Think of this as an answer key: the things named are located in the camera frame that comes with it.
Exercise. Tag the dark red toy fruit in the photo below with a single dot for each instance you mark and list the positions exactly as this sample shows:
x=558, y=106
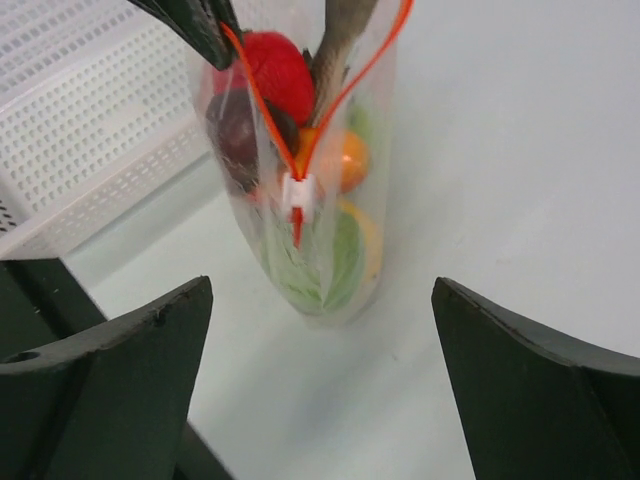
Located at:
x=230, y=128

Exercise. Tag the yellow toy lemon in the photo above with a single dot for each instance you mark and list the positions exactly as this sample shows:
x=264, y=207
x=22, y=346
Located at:
x=373, y=238

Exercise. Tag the red orange toy mango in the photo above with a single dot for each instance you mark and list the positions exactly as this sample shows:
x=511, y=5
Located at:
x=354, y=162

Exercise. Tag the red toy apple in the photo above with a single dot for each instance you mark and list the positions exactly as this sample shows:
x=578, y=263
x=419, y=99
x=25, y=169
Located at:
x=281, y=73

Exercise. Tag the clear zip top bag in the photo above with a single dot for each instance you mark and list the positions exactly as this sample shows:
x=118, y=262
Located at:
x=288, y=154

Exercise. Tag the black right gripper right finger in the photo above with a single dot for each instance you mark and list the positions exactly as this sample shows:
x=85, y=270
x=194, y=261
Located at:
x=535, y=403

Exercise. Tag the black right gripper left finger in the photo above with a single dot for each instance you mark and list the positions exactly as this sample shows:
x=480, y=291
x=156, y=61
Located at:
x=111, y=401

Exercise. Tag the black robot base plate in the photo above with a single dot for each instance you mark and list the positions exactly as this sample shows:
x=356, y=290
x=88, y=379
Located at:
x=41, y=303

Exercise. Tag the green custard apple toy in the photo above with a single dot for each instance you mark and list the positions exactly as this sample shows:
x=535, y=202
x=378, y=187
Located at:
x=322, y=275

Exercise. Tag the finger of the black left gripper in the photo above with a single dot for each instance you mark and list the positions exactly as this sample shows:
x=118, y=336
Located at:
x=201, y=24

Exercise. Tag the white perforated plastic basket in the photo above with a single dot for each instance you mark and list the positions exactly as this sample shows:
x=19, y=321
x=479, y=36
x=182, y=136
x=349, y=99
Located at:
x=96, y=114

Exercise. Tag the grey toy fish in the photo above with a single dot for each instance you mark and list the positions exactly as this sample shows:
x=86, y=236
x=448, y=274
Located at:
x=344, y=23

